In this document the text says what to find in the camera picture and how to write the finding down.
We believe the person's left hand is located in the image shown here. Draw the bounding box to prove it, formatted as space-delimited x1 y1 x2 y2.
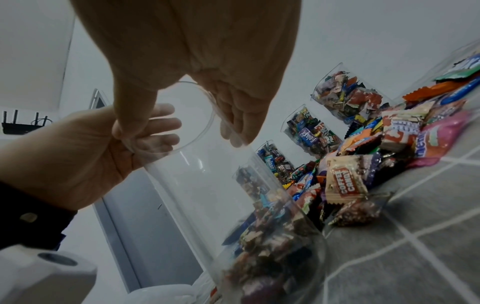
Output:
0 104 183 211

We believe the person's right hand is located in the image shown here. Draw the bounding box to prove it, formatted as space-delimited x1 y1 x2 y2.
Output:
69 0 303 148

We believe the tall transparent plastic jar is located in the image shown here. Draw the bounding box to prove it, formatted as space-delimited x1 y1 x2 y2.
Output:
256 140 297 182

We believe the pile of colourful candies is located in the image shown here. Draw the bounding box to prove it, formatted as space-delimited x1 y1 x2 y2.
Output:
284 53 480 229

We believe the black router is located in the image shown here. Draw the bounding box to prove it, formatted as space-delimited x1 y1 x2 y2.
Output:
0 108 54 136

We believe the grey door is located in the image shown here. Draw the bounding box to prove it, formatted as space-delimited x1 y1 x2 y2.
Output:
74 89 204 293

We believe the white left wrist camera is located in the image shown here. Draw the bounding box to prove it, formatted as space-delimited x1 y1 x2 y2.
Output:
0 244 99 304

